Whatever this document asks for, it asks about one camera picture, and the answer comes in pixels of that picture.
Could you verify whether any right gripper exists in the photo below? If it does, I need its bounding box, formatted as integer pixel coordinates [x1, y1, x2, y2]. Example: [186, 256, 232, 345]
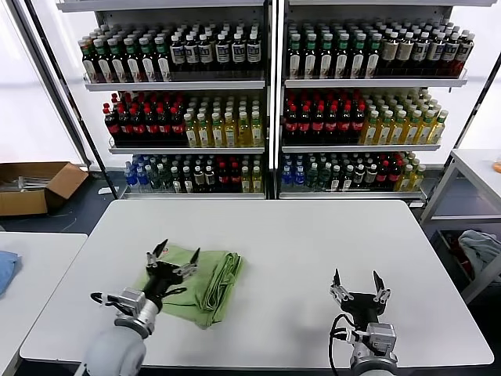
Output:
[329, 268, 391, 324]

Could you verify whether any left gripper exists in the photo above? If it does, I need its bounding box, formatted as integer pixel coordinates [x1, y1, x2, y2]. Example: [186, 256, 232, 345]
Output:
[146, 238, 202, 306]

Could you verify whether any green polo shirt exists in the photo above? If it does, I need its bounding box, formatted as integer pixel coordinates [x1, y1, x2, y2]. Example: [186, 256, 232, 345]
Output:
[135, 242, 246, 330]

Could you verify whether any dark storage bin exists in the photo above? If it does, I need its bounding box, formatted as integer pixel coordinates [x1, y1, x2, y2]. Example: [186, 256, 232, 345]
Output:
[434, 229, 477, 285]

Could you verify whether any red cloth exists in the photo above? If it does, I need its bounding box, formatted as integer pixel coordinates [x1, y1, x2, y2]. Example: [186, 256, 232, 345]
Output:
[445, 233, 473, 275]

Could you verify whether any grey crumpled cloth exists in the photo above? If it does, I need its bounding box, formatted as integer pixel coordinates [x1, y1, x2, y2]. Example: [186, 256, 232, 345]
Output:
[457, 230, 501, 279]

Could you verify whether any white side table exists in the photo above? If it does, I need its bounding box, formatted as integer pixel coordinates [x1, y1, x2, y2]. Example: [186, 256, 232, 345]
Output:
[0, 231, 89, 376]

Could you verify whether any open cardboard box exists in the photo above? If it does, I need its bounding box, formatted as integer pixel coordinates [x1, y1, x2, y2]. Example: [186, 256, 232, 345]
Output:
[0, 161, 90, 217]

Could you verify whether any metal rods bundle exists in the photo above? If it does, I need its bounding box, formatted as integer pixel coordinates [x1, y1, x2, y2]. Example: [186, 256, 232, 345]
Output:
[17, 175, 52, 193]

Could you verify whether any blue folded cloth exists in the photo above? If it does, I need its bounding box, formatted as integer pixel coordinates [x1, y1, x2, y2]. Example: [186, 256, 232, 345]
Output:
[0, 250, 20, 297]

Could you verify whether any white metal shelf unit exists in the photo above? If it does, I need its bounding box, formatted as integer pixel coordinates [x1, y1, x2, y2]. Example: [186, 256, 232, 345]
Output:
[273, 0, 495, 208]
[56, 0, 272, 201]

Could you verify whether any black slanted pole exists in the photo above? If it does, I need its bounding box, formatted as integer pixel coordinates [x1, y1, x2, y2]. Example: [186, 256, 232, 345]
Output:
[426, 54, 501, 207]
[21, 0, 121, 199]

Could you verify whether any dark bottle with green cap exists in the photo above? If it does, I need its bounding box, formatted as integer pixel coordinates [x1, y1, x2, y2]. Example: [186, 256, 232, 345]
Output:
[138, 35, 157, 83]
[123, 36, 142, 83]
[153, 35, 172, 82]
[366, 33, 383, 78]
[303, 33, 319, 79]
[80, 37, 99, 84]
[287, 33, 303, 79]
[95, 36, 114, 84]
[109, 37, 128, 84]
[334, 33, 351, 79]
[319, 34, 335, 79]
[350, 34, 367, 78]

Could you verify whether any grey slanted pole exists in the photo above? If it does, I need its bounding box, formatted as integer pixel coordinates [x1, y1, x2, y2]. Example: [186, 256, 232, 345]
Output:
[7, 0, 93, 168]

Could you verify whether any dark bottle white blue label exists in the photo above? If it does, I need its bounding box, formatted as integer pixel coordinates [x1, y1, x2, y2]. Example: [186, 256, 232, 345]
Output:
[231, 32, 247, 81]
[456, 30, 476, 75]
[426, 31, 446, 77]
[214, 33, 231, 81]
[184, 34, 200, 81]
[197, 33, 214, 81]
[169, 34, 186, 81]
[413, 31, 431, 77]
[246, 32, 262, 81]
[442, 31, 461, 77]

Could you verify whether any dark bottle with beige label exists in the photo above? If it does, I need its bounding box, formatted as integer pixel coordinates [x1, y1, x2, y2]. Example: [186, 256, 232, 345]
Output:
[381, 31, 400, 78]
[395, 31, 416, 78]

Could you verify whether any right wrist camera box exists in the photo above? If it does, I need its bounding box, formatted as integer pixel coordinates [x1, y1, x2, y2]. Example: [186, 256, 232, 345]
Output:
[367, 323, 397, 356]

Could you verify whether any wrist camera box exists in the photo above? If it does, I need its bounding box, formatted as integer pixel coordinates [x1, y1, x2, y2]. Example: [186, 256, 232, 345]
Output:
[367, 323, 397, 356]
[117, 287, 146, 314]

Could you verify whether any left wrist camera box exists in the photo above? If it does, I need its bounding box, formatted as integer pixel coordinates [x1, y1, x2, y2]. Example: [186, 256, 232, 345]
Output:
[117, 287, 146, 314]

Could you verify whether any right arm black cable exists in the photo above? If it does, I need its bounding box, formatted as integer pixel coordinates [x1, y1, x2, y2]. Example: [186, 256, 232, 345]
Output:
[328, 313, 359, 376]

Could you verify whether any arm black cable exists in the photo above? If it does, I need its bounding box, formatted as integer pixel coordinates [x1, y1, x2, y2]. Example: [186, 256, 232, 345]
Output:
[90, 291, 122, 309]
[328, 313, 359, 376]

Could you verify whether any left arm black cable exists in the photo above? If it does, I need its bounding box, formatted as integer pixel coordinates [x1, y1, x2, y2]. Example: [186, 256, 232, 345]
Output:
[90, 291, 122, 309]

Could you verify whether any grey metal frame table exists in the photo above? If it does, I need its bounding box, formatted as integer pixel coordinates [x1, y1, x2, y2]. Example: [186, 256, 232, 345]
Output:
[419, 147, 501, 306]

